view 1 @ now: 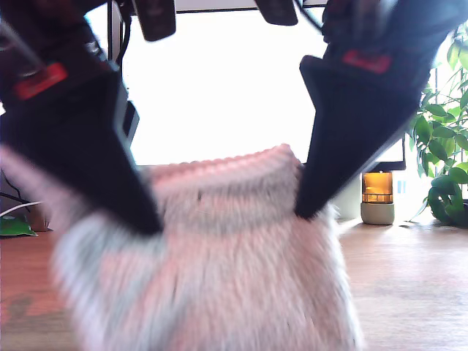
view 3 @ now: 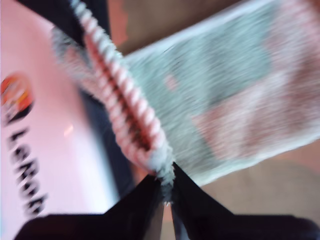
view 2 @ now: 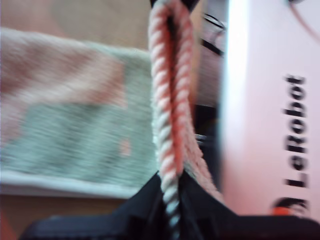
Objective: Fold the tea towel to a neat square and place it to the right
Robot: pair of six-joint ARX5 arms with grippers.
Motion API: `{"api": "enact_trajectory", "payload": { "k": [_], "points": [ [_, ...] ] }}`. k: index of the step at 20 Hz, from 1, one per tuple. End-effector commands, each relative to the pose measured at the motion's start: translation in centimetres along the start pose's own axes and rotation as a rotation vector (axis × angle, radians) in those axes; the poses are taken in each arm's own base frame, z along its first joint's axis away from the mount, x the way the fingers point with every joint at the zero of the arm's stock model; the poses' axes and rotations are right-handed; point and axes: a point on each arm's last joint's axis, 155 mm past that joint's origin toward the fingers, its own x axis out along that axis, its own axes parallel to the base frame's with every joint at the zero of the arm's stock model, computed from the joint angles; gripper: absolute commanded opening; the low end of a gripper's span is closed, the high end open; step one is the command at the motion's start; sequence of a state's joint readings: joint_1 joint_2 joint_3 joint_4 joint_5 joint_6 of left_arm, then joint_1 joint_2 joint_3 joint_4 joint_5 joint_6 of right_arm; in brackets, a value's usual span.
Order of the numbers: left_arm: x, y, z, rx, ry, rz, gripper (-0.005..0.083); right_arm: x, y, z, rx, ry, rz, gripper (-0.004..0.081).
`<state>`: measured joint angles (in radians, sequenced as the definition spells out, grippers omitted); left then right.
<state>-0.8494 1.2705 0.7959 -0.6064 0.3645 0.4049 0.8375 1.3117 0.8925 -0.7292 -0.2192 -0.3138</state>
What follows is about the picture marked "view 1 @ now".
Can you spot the green plastic bag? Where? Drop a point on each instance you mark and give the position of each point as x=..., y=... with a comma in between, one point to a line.
x=14, y=226

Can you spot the green leafy houseplant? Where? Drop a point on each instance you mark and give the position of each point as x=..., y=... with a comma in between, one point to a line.
x=449, y=197

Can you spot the large black monitor with stand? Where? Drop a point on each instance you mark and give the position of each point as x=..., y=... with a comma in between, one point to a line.
x=219, y=91

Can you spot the fluffy white mint tea towel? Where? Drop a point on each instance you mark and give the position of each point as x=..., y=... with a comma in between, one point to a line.
x=219, y=256

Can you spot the amber jar with pale base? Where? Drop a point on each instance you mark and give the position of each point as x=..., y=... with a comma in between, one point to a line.
x=377, y=215

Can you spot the brown cardboard box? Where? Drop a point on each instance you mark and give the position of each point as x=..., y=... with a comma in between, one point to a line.
x=38, y=219

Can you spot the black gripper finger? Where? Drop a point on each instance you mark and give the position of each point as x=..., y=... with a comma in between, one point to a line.
x=91, y=146
x=129, y=122
x=351, y=128

